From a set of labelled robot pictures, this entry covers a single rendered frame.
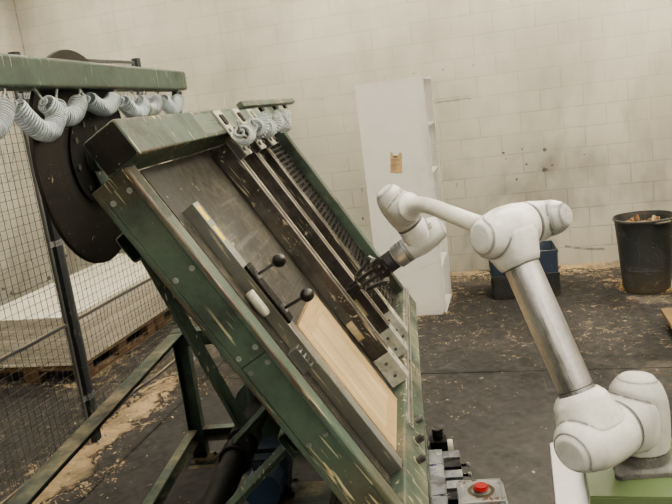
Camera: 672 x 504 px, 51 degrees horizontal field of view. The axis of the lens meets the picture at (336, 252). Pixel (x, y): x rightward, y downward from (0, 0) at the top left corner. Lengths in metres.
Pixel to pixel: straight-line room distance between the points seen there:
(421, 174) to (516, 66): 1.82
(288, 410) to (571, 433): 0.74
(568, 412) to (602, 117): 5.65
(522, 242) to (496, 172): 5.47
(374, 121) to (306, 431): 4.55
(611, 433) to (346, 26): 6.12
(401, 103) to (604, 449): 4.47
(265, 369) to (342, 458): 0.30
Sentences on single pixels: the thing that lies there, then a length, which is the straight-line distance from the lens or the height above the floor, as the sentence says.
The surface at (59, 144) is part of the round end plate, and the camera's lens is 2.67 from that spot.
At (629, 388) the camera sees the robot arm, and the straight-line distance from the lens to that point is 2.15.
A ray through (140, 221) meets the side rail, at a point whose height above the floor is 1.72.
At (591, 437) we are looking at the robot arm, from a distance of 2.00.
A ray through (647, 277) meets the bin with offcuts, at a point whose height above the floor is 0.15.
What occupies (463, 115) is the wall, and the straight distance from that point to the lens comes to 7.44.
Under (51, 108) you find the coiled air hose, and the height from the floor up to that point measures 2.03.
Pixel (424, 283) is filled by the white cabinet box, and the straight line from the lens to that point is 6.30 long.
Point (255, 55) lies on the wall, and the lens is 7.89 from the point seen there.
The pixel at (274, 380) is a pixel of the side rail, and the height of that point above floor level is 1.30.
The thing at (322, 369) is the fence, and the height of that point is 1.22.
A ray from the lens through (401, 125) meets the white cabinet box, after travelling 6.09.
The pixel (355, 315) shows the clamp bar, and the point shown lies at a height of 1.18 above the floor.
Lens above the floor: 1.94
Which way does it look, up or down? 12 degrees down
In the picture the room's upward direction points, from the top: 7 degrees counter-clockwise
